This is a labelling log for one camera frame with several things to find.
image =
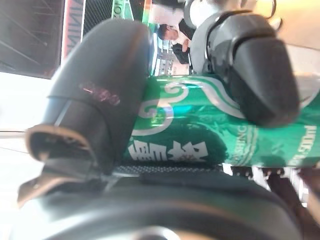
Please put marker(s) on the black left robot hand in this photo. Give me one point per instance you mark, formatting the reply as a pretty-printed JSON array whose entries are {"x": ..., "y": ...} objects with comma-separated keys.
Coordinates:
[{"x": 105, "y": 65}]

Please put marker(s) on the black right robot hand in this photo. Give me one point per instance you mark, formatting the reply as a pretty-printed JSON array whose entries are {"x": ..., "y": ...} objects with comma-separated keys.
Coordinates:
[{"x": 260, "y": 75}]

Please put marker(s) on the green beer can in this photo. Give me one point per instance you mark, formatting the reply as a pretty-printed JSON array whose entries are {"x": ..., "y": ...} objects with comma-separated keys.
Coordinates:
[{"x": 200, "y": 112}]

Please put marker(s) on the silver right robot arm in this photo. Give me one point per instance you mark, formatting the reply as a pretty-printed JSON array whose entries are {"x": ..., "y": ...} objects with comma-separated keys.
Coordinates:
[{"x": 200, "y": 50}]

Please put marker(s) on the red and white banner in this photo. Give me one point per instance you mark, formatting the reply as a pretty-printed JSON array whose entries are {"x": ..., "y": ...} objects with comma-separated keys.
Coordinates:
[{"x": 72, "y": 27}]

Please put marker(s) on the green and white banner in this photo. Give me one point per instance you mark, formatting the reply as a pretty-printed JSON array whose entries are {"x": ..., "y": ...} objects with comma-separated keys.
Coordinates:
[{"x": 120, "y": 10}]

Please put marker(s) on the person in white shirt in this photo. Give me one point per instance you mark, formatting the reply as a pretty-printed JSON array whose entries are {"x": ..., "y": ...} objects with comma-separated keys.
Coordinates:
[{"x": 175, "y": 35}]

